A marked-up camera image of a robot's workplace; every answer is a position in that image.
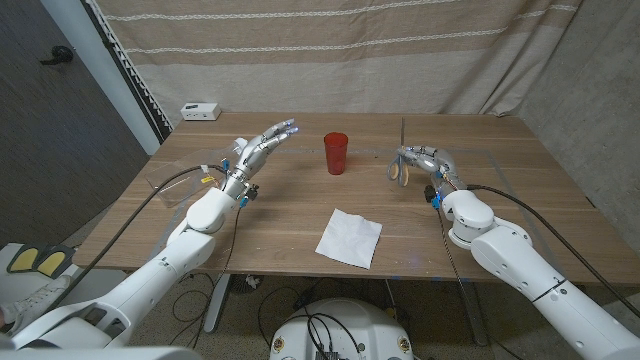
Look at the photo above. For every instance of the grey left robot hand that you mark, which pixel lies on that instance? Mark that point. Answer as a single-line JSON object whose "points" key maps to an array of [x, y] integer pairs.
{"points": [[252, 157]]}

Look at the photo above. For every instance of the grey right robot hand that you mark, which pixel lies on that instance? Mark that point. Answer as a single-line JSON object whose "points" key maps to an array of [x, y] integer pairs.
{"points": [[437, 160]]}

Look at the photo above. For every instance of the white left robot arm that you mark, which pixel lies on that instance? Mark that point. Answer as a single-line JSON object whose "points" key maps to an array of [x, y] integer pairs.
{"points": [[150, 270]]}

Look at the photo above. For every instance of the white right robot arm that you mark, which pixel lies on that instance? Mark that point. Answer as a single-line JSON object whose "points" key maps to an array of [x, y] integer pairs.
{"points": [[530, 270]]}

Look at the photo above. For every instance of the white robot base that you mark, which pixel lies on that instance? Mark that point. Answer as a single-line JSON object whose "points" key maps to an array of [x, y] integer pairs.
{"points": [[345, 330]]}

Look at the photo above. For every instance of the clear plastic bottle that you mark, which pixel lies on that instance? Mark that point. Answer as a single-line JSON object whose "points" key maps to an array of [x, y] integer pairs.
{"points": [[185, 175]]}

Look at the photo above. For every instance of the red plastic cup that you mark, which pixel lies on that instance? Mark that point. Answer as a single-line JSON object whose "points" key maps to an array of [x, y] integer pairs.
{"points": [[336, 155]]}

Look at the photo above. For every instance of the white tissue sheet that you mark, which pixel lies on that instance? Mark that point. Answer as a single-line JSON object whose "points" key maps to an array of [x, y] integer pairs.
{"points": [[350, 239]]}

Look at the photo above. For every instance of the white power box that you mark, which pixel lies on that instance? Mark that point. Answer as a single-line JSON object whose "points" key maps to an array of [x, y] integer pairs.
{"points": [[201, 111]]}

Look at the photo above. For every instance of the beige striped curtain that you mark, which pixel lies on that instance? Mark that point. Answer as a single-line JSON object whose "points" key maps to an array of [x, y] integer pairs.
{"points": [[325, 65]]}

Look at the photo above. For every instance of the white table leg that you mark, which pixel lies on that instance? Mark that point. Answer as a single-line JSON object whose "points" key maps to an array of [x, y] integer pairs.
{"points": [[217, 305]]}

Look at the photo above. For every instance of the grey table leg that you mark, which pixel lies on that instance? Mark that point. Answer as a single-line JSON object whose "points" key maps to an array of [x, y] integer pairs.
{"points": [[472, 315]]}

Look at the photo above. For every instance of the dark wooden door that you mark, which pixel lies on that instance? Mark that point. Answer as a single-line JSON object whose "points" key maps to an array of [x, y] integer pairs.
{"points": [[50, 150]]}

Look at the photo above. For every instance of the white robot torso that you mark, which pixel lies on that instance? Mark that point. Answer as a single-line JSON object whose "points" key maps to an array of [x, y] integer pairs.
{"points": [[100, 355]]}

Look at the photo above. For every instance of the white sneaker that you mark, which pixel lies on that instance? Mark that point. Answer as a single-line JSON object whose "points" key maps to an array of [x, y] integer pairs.
{"points": [[30, 305]]}

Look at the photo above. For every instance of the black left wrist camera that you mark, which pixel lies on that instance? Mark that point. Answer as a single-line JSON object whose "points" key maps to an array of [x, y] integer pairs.
{"points": [[251, 191]]}

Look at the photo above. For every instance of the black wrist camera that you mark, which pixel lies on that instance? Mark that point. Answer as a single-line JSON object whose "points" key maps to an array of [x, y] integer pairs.
{"points": [[251, 191], [429, 193]]}

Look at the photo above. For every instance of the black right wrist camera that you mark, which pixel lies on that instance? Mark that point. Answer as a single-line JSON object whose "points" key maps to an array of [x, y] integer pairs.
{"points": [[429, 193]]}

